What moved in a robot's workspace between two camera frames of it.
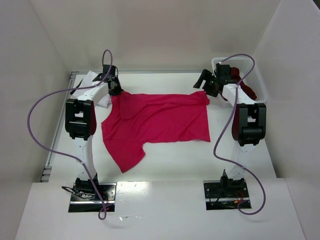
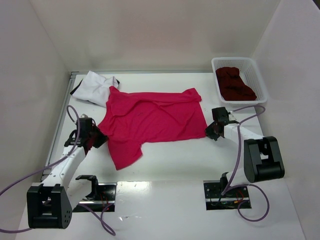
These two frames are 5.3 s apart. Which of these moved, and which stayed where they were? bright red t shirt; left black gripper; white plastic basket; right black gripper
Moved: left black gripper; right black gripper
Stayed: white plastic basket; bright red t shirt
